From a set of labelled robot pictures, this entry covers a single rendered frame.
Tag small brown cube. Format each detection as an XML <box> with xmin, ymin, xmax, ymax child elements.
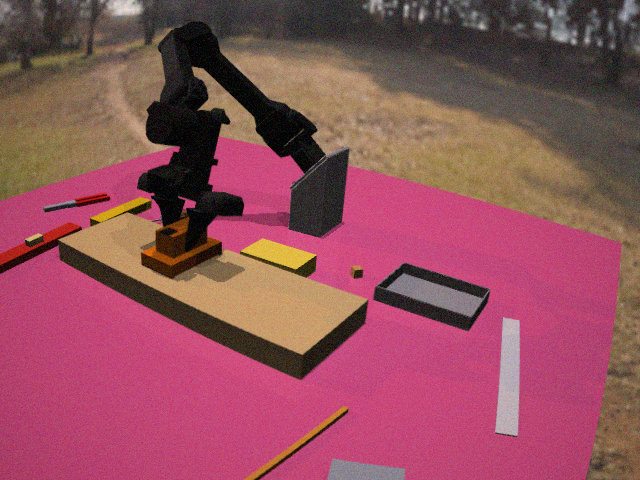
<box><xmin>350</xmin><ymin>266</ymin><xmax>364</xmax><ymax>279</ymax></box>

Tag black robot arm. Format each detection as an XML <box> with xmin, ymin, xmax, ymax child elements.
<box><xmin>145</xmin><ymin>21</ymin><xmax>326</xmax><ymax>198</ymax></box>

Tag tan wooden panel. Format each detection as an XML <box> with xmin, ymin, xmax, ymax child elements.
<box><xmin>58</xmin><ymin>212</ymin><xmax>368</xmax><ymax>380</ymax></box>

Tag grey flat bar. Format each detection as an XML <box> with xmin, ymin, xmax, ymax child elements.
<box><xmin>495</xmin><ymin>317</ymin><xmax>520</xmax><ymax>437</ymax></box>

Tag awl with orange handle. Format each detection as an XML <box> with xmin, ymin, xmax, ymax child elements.
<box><xmin>151</xmin><ymin>211</ymin><xmax>189</xmax><ymax>223</ymax></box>

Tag orange thin bar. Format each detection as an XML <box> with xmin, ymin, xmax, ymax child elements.
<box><xmin>244</xmin><ymin>406</ymin><xmax>348</xmax><ymax>480</ymax></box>

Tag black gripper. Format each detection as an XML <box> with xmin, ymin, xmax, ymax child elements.
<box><xmin>151</xmin><ymin>147</ymin><xmax>244</xmax><ymax>252</ymax></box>

